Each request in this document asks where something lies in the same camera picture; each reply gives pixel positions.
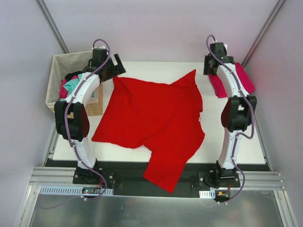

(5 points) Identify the magenta t shirt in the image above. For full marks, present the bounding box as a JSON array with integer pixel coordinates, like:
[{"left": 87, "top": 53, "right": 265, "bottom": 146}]
[{"left": 208, "top": 62, "right": 255, "bottom": 98}]

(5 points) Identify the wicker basket with cloth liner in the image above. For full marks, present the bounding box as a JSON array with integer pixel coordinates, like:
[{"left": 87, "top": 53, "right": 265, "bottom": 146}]
[{"left": 45, "top": 50, "right": 103, "bottom": 116}]

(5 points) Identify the red t shirt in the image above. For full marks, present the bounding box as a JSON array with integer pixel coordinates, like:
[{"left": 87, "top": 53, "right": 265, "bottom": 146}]
[{"left": 92, "top": 70, "right": 205, "bottom": 193}]

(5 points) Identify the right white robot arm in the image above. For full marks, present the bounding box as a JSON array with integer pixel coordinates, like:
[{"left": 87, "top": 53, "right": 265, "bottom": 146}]
[{"left": 203, "top": 42, "right": 257, "bottom": 188}]

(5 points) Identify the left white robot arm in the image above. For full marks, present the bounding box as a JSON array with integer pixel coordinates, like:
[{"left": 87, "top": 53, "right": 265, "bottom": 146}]
[{"left": 54, "top": 48, "right": 126, "bottom": 184}]

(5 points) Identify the black t shirt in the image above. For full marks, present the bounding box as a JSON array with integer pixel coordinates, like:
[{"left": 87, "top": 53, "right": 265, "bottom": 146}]
[{"left": 64, "top": 71, "right": 83, "bottom": 81}]

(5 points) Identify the teal t shirt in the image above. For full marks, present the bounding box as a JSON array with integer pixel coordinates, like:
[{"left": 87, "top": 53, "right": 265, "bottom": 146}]
[{"left": 59, "top": 72, "right": 82, "bottom": 100}]

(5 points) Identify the pink t shirt in basket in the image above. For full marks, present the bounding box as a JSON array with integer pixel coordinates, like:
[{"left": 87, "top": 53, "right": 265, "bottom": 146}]
[{"left": 59, "top": 76, "right": 79, "bottom": 100}]

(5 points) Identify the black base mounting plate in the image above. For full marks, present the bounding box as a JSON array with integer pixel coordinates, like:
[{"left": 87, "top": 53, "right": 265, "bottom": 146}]
[{"left": 45, "top": 160, "right": 240, "bottom": 197}]

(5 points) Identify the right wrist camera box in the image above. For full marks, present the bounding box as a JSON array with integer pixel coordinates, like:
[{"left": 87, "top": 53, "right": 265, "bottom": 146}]
[{"left": 223, "top": 43, "right": 228, "bottom": 55}]

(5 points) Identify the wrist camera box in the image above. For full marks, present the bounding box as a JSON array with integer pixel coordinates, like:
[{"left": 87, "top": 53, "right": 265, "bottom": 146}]
[
  {"left": 223, "top": 43, "right": 228, "bottom": 55},
  {"left": 92, "top": 45, "right": 107, "bottom": 50}
]

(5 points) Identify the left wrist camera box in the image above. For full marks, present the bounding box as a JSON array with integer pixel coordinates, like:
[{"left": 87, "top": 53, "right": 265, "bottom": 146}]
[{"left": 92, "top": 45, "right": 107, "bottom": 50}]

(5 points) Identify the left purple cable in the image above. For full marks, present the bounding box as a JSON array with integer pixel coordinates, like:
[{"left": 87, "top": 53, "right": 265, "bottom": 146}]
[{"left": 37, "top": 39, "right": 112, "bottom": 210}]

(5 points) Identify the purple cable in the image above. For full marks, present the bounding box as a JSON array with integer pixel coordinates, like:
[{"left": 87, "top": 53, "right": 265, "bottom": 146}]
[
  {"left": 201, "top": 35, "right": 255, "bottom": 209},
  {"left": 37, "top": 39, "right": 112, "bottom": 210}
]

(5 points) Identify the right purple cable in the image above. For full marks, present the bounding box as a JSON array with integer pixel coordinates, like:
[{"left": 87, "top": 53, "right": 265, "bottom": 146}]
[{"left": 201, "top": 35, "right": 255, "bottom": 209}]

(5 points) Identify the aluminium frame rail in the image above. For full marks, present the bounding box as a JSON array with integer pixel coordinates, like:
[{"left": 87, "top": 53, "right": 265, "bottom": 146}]
[{"left": 30, "top": 167, "right": 75, "bottom": 184}]

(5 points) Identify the right white cable duct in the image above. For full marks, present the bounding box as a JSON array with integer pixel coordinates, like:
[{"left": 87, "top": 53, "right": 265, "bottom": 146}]
[{"left": 199, "top": 190, "right": 215, "bottom": 199}]

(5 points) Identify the white cable duct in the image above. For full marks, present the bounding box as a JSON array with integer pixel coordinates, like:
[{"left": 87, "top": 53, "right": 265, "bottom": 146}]
[
  {"left": 199, "top": 190, "right": 215, "bottom": 199},
  {"left": 40, "top": 186, "right": 114, "bottom": 196}
]

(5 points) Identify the left white cable duct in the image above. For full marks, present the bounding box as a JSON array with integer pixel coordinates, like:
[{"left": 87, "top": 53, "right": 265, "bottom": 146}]
[{"left": 40, "top": 186, "right": 114, "bottom": 196}]

